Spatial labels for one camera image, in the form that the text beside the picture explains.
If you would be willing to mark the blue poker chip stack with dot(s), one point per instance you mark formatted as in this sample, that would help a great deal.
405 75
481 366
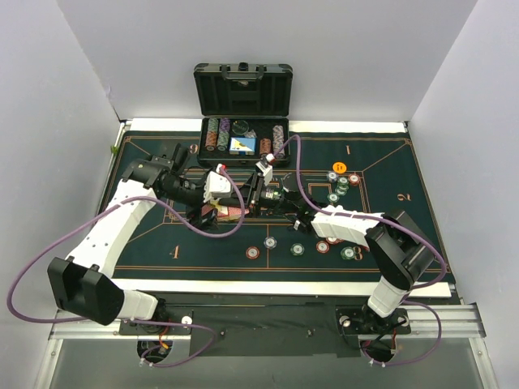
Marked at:
270 242

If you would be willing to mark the purple green chips in case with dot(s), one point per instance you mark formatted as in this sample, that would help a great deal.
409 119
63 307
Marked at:
223 134

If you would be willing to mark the red poker chip stack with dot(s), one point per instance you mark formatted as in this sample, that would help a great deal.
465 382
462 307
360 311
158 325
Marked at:
252 252

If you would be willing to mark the green poker chip stack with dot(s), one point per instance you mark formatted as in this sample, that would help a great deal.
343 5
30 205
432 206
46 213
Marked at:
297 249

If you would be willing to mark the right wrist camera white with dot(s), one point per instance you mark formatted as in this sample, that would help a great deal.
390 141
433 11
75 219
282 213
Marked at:
265 168

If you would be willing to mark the orange big blind button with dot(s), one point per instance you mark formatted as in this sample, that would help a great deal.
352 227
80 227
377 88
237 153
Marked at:
339 167

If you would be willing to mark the blue chips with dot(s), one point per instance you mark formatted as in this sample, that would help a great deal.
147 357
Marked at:
332 176

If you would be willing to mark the black round button in case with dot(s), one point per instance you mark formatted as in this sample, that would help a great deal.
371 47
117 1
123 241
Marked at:
240 127

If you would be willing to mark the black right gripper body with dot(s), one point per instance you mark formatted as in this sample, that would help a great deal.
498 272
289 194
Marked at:
256 196

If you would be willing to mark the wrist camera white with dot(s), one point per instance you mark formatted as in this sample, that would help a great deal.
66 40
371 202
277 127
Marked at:
216 186
265 168

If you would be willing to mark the blue card box in case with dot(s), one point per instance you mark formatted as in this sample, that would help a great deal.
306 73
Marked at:
242 146

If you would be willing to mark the green poker table mat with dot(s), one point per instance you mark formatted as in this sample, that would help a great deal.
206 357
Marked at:
162 248

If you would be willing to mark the red playing card deck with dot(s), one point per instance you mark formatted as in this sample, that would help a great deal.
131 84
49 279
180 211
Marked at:
221 213

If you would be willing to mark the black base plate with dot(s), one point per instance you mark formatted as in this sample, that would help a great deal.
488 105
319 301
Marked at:
271 325

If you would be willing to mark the lilac chips in case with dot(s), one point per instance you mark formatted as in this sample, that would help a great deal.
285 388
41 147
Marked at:
278 140

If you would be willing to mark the black poker chip case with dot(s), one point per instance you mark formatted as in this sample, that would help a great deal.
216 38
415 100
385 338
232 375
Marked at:
257 93

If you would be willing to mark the green red chips in case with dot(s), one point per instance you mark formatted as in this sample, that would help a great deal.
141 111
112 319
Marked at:
212 134

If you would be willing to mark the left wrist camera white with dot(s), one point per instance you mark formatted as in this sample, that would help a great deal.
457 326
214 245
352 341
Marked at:
216 186

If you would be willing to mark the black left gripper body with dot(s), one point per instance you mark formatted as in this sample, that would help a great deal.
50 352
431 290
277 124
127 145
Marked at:
201 212

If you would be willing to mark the orange chips in case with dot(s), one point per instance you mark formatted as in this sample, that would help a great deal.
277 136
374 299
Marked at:
265 146

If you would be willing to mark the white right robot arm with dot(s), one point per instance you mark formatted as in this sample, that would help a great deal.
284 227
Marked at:
396 243

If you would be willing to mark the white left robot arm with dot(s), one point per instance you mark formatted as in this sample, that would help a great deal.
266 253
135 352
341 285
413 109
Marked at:
82 282

